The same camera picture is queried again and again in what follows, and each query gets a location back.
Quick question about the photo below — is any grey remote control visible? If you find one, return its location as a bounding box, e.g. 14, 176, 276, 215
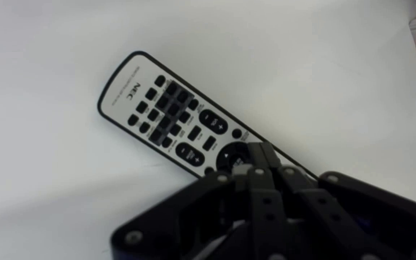
95, 49, 320, 180

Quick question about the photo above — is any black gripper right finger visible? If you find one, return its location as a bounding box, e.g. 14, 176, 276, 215
260, 141, 416, 260

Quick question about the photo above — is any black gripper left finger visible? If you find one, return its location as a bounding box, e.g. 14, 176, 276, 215
109, 141, 291, 260

